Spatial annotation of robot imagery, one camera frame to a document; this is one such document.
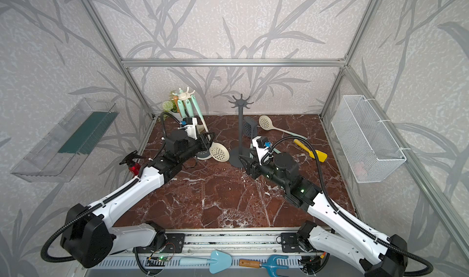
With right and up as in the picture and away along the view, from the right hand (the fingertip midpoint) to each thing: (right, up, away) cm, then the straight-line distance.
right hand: (244, 152), depth 68 cm
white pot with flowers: (-44, +22, +38) cm, 62 cm away
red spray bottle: (-53, -10, +19) cm, 57 cm away
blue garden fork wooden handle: (+10, -43, 0) cm, 44 cm away
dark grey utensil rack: (-2, -3, +31) cm, 31 cm away
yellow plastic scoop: (+43, -6, +32) cm, 54 cm away
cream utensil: (-11, -1, +13) cm, 17 cm away
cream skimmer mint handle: (+13, +13, +47) cm, 51 cm away
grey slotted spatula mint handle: (+3, +10, +41) cm, 42 cm away
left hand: (-13, +7, +9) cm, 17 cm away
